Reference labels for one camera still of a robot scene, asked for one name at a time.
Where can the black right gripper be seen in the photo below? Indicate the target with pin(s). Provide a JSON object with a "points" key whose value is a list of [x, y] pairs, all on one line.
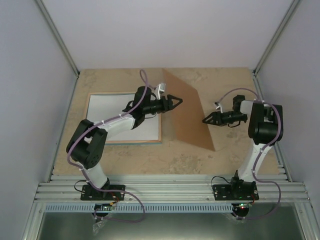
{"points": [[216, 116]]}

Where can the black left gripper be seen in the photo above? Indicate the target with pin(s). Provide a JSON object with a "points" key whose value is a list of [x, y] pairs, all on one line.
{"points": [[165, 108]]}

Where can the brown frame backing board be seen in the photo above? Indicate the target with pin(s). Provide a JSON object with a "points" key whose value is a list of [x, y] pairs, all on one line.
{"points": [[187, 117]]}

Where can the blue wooden picture frame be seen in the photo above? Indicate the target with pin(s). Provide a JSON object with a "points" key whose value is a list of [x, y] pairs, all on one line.
{"points": [[160, 130]]}

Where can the sunflower photo print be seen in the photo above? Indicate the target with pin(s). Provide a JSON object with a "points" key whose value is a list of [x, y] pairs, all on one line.
{"points": [[107, 105]]}

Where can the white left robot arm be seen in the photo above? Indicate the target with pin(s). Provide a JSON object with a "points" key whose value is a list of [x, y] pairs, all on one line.
{"points": [[85, 148]]}

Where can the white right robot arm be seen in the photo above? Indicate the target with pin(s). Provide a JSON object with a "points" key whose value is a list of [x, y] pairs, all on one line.
{"points": [[265, 128]]}

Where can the right controller board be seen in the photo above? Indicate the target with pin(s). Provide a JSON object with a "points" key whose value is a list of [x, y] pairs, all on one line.
{"points": [[244, 205]]}

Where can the controller board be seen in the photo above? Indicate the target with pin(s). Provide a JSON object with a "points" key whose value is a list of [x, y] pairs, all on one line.
{"points": [[244, 205], [105, 207]]}

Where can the left controller board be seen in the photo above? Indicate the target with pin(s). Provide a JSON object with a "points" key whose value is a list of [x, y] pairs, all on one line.
{"points": [[105, 207]]}

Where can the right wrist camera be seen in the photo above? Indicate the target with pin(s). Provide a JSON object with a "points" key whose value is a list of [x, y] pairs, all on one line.
{"points": [[218, 106]]}

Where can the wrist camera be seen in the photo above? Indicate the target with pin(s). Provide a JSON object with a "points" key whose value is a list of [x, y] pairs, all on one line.
{"points": [[159, 90], [218, 106]]}

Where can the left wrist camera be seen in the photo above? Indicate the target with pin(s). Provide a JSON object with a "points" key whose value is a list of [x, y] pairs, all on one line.
{"points": [[159, 90]]}

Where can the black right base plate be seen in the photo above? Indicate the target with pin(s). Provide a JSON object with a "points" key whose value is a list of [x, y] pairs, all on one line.
{"points": [[234, 190]]}

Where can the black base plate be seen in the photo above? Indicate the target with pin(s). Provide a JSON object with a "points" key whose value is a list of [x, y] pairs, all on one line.
{"points": [[234, 190], [88, 193]]}

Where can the aluminium corner post right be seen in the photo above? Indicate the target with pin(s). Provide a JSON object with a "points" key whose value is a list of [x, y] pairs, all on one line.
{"points": [[294, 5]]}

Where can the aluminium corner post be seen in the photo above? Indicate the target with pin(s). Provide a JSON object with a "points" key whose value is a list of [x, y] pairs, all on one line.
{"points": [[294, 5], [56, 35]]}

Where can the aluminium rail platform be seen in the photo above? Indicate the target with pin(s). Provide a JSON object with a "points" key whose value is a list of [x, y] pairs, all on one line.
{"points": [[171, 188]]}

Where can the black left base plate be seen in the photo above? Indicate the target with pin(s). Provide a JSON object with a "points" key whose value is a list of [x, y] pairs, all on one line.
{"points": [[88, 193]]}

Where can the aluminium corner post left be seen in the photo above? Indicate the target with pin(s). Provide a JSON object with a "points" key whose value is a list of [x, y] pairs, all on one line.
{"points": [[56, 35]]}

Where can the slotted grey cable duct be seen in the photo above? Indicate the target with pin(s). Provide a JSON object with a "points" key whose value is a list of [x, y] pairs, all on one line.
{"points": [[146, 208]]}

